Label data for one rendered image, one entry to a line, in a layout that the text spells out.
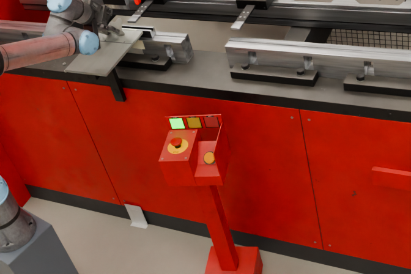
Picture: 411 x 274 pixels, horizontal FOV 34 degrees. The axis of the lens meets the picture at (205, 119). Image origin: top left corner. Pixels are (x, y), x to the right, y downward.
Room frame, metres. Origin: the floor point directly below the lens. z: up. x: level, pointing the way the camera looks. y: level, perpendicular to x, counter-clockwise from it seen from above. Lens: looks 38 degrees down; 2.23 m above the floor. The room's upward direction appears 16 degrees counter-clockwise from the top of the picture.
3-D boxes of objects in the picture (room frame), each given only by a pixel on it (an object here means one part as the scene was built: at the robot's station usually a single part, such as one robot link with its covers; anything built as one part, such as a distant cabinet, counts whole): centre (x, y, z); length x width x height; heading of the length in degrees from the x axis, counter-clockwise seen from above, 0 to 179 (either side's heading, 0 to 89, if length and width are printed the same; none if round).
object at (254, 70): (1.82, -0.26, 0.89); 0.30 x 0.05 x 0.03; 54
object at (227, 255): (1.72, 0.07, 0.39); 0.06 x 0.06 x 0.54; 68
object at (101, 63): (2.10, 0.28, 1.00); 0.26 x 0.18 x 0.01; 144
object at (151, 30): (2.21, 0.18, 0.99); 0.20 x 0.03 x 0.03; 54
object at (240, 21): (2.09, -0.26, 1.01); 0.26 x 0.12 x 0.05; 144
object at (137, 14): (2.35, 0.09, 1.01); 0.26 x 0.12 x 0.05; 144
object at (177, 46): (2.19, 0.15, 0.92); 0.39 x 0.06 x 0.10; 54
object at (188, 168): (1.72, 0.07, 0.75); 0.20 x 0.16 x 0.18; 68
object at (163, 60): (2.15, 0.19, 0.89); 0.30 x 0.05 x 0.03; 54
